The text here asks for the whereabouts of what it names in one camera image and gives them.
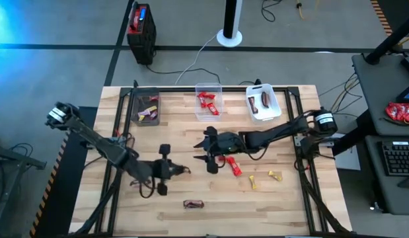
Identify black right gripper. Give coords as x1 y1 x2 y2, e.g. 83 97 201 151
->
193 125 244 175

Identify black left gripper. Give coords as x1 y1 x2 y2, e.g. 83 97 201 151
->
147 143 192 196

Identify red candy bag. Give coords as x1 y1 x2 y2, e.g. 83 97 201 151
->
385 102 409 126

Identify clear plastic bin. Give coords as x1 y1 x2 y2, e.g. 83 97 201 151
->
194 82 224 122

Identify white plastic bin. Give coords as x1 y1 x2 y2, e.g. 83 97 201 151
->
245 83 283 124

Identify dark smoky plastic bin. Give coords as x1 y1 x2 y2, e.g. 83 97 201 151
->
130 87 161 128

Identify black platform hazard stripes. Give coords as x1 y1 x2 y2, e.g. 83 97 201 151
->
28 105 99 238

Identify black white pole round base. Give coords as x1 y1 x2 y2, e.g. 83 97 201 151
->
216 0 244 48

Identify red black power station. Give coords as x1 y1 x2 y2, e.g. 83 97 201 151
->
126 1 157 65

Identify light grey box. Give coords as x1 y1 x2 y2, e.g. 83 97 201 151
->
332 145 362 171

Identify black metal stand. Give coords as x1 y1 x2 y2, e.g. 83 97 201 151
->
0 132 48 238

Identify grey keyboard desk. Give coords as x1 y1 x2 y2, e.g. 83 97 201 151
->
364 134 409 216

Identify black keyboard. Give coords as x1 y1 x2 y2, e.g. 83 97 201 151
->
381 141 409 177

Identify black mat orange stripes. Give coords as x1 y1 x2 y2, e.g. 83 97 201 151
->
369 0 409 37

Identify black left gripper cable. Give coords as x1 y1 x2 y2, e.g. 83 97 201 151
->
137 178 158 200

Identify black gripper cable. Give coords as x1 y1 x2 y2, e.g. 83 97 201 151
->
137 178 158 200
242 145 270 162

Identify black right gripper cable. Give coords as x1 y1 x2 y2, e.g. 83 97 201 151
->
242 145 270 162

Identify black aluminium table frame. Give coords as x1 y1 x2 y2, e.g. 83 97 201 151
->
70 86 352 238

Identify black floor cable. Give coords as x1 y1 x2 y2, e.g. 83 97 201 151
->
146 64 221 84

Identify white floor cable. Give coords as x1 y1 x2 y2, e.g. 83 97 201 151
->
174 32 219 85

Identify black coiled cable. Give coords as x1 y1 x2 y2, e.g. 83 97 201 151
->
260 0 285 23

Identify black cable bundle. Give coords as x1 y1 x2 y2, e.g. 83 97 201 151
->
318 73 363 118

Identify yellow floor cable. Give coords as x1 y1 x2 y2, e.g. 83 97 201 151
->
296 0 320 21

